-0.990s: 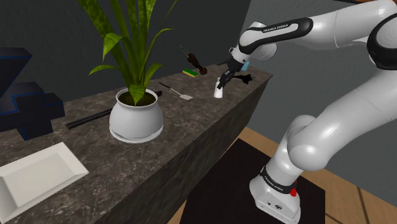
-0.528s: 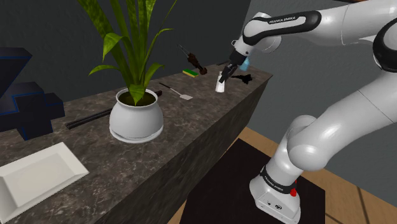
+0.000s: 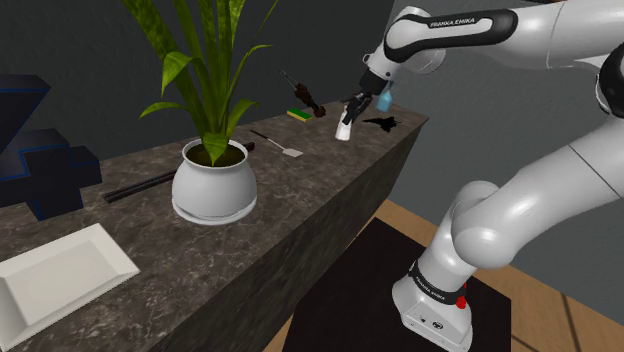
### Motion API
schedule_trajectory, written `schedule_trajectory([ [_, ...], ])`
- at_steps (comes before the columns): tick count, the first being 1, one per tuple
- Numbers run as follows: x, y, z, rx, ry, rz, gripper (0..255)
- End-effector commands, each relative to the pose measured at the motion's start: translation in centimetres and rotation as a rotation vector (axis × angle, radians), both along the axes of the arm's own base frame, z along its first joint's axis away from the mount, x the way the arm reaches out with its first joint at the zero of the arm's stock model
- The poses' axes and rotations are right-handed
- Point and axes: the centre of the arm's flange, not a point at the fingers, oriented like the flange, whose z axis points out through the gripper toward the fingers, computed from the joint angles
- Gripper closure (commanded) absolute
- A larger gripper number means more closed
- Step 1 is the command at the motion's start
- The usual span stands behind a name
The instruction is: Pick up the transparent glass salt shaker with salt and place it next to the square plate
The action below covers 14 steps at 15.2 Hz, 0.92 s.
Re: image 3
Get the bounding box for black toy jet plane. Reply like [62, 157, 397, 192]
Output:
[362, 115, 404, 134]

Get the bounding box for brown dish brush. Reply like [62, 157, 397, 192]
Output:
[278, 68, 327, 120]

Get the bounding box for long black chopsticks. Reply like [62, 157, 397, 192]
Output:
[101, 141, 258, 205]

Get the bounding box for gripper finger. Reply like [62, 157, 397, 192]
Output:
[354, 92, 374, 121]
[342, 97, 361, 127]

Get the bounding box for green plant in white pot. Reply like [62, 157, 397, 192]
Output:
[121, 0, 282, 227]

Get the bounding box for green and yellow sponge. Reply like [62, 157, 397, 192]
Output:
[285, 107, 314, 124]

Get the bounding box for black robot stand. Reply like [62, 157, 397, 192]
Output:
[282, 216, 513, 352]

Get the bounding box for grey spatula with black handle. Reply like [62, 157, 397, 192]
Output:
[249, 128, 305, 159]

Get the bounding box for blue spray bottle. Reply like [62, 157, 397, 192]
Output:
[375, 80, 396, 113]

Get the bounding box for dark blue appliance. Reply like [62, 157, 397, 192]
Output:
[0, 73, 104, 222]

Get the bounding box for white rectangular tray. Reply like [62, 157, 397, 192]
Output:
[0, 222, 142, 352]

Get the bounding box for white bottle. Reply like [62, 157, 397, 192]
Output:
[334, 99, 355, 143]

